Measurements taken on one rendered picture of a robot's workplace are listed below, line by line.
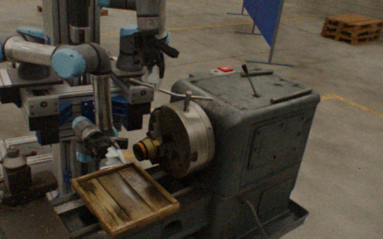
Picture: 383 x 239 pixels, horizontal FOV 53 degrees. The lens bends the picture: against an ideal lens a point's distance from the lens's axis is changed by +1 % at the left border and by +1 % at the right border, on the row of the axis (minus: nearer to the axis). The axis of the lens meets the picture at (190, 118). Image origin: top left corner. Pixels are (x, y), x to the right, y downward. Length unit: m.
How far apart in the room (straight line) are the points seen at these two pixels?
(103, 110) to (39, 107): 0.33
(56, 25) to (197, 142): 1.03
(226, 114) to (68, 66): 0.64
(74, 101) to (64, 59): 0.56
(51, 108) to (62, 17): 0.50
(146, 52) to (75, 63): 0.33
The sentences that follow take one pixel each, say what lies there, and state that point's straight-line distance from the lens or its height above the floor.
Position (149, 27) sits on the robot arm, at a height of 1.58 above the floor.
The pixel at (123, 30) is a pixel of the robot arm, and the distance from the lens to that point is 2.07.
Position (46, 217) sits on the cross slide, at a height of 0.97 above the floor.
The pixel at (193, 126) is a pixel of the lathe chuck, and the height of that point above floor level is 1.20.
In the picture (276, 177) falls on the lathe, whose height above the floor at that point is 0.86.
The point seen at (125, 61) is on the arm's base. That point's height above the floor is 1.21.
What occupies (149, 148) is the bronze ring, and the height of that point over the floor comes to 1.10.
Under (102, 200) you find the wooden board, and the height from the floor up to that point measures 0.88.
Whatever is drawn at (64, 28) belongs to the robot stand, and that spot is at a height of 1.35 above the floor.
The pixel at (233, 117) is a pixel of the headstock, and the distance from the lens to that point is 1.51.
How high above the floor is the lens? 1.88
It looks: 26 degrees down
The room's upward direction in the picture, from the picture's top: 7 degrees clockwise
